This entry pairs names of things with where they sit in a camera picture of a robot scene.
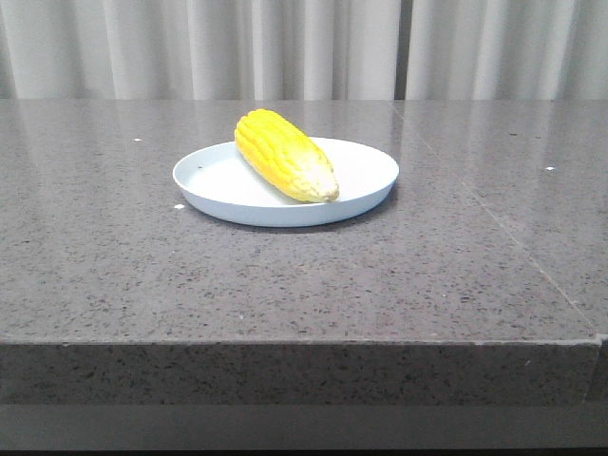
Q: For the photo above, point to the yellow corn cob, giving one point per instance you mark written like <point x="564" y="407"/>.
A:
<point x="286" y="157"/>

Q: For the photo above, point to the white round plate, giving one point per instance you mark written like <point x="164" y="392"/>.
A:
<point x="219" y="182"/>

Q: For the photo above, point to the grey pleated curtain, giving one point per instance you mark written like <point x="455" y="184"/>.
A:
<point x="304" y="50"/>

